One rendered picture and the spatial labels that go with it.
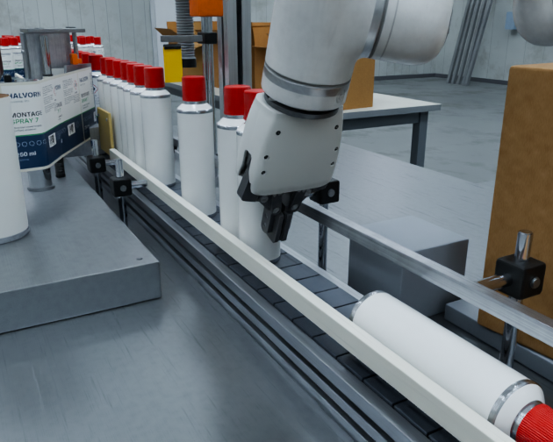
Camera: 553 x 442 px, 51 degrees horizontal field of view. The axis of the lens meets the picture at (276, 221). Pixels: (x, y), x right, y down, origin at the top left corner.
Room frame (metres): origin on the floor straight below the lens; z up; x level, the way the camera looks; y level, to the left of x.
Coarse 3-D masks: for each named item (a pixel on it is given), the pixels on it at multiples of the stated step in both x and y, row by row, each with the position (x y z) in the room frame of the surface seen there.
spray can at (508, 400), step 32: (352, 320) 0.45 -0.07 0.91; (384, 320) 0.43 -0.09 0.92; (416, 320) 0.41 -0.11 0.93; (416, 352) 0.39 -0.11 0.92; (448, 352) 0.37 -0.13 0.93; (480, 352) 0.37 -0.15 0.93; (448, 384) 0.35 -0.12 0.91; (480, 384) 0.34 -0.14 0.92; (512, 384) 0.33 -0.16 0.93; (512, 416) 0.31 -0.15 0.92; (544, 416) 0.31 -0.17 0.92
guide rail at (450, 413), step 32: (128, 160) 1.04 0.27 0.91; (160, 192) 0.86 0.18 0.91; (192, 224) 0.74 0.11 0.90; (256, 256) 0.59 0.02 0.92; (288, 288) 0.51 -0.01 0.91; (320, 320) 0.46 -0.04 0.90; (352, 352) 0.42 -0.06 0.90; (384, 352) 0.39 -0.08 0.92; (416, 384) 0.35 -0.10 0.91; (448, 416) 0.33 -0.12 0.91; (480, 416) 0.32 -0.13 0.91
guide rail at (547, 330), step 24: (312, 216) 0.61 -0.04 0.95; (336, 216) 0.59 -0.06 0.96; (360, 240) 0.54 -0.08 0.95; (384, 240) 0.51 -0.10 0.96; (408, 264) 0.47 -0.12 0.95; (432, 264) 0.46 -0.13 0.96; (456, 288) 0.42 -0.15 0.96; (480, 288) 0.41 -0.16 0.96; (504, 312) 0.38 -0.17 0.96; (528, 312) 0.37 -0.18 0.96; (552, 336) 0.35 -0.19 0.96
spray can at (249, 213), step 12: (252, 96) 0.65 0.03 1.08; (240, 132) 0.65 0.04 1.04; (240, 180) 0.65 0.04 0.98; (240, 204) 0.65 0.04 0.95; (252, 204) 0.64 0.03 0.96; (240, 216) 0.65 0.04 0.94; (252, 216) 0.64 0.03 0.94; (240, 228) 0.66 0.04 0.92; (252, 228) 0.64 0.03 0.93; (252, 240) 0.64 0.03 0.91; (264, 240) 0.64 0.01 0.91; (264, 252) 0.64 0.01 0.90; (276, 252) 0.65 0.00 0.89
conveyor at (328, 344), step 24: (144, 192) 0.96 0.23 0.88; (168, 216) 0.84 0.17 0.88; (216, 216) 0.83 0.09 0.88; (240, 264) 0.65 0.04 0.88; (288, 264) 0.65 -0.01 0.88; (264, 288) 0.58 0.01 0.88; (312, 288) 0.58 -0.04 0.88; (336, 288) 0.58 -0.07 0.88; (288, 312) 0.52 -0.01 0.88; (312, 336) 0.48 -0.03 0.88; (360, 360) 0.44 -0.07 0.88; (384, 384) 0.40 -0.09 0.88; (408, 408) 0.37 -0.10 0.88; (432, 432) 0.35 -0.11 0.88
